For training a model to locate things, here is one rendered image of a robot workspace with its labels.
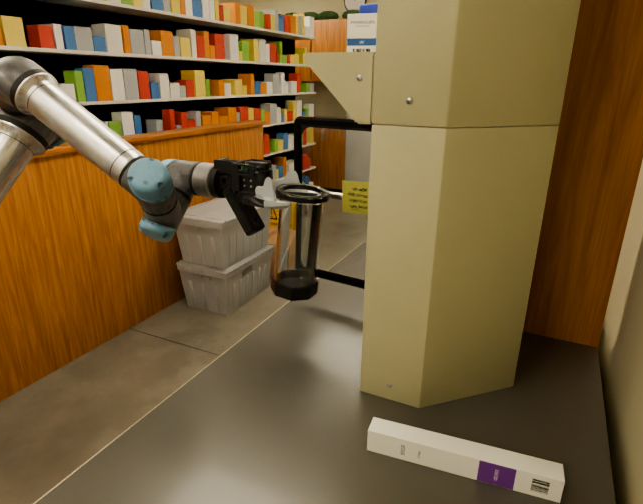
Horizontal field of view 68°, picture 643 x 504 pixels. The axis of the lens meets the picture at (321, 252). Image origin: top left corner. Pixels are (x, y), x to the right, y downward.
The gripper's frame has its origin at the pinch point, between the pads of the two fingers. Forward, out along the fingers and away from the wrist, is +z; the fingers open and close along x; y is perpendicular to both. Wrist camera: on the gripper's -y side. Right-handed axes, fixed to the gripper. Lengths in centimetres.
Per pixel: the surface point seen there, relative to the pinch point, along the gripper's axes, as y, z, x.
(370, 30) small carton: 31.0, 15.7, -5.8
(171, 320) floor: -125, -159, 121
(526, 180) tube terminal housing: 9.5, 41.8, -3.5
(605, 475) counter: -29, 59, -17
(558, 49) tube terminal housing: 28, 43, -2
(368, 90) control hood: 22.2, 19.2, -14.5
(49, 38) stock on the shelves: 42, -227, 117
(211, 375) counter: -29.8, -6.7, -22.5
